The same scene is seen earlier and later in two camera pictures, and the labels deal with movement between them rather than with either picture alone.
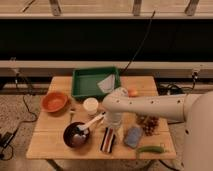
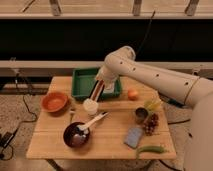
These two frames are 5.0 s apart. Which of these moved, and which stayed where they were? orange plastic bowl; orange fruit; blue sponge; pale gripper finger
Moved: pale gripper finger
Stayed: orange fruit; orange plastic bowl; blue sponge
